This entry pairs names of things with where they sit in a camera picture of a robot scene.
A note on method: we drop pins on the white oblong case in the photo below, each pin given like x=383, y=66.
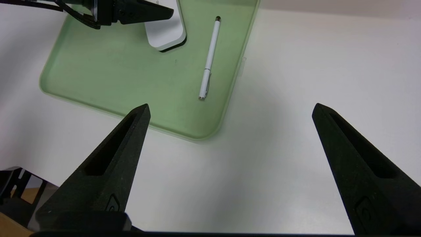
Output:
x=164, y=33

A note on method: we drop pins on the light green plastic tray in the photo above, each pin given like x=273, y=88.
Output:
x=115, y=75

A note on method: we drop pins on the black metal base frame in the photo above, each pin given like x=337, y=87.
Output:
x=10, y=204

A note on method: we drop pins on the white stylus pen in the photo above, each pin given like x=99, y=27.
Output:
x=210, y=59

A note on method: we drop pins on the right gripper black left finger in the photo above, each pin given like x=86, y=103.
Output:
x=108, y=164

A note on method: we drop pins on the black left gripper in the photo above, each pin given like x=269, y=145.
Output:
x=103, y=11

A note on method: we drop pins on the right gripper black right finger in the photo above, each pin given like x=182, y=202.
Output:
x=361, y=171

